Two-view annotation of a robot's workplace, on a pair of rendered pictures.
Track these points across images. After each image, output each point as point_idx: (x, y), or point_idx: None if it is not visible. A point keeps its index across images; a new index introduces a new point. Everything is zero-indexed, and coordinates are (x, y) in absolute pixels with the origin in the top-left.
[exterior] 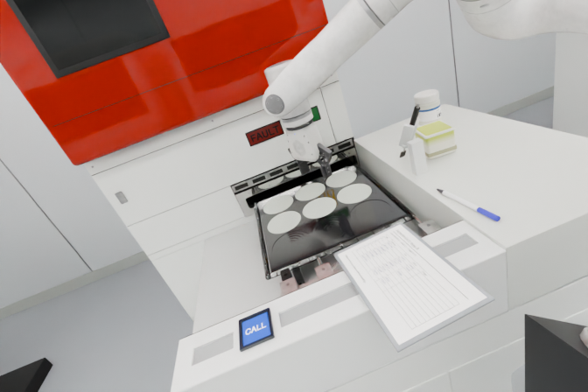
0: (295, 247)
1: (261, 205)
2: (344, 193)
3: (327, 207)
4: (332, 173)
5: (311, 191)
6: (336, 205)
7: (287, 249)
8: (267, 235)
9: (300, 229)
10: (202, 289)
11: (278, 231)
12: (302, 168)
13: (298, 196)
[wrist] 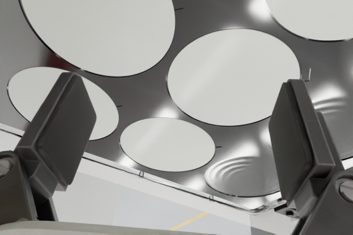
0: (262, 180)
1: (19, 124)
2: None
3: (267, 79)
4: (303, 81)
5: (107, 14)
6: (297, 58)
7: (249, 185)
8: (170, 177)
9: (238, 155)
10: (123, 183)
11: (185, 166)
12: (80, 148)
13: (88, 60)
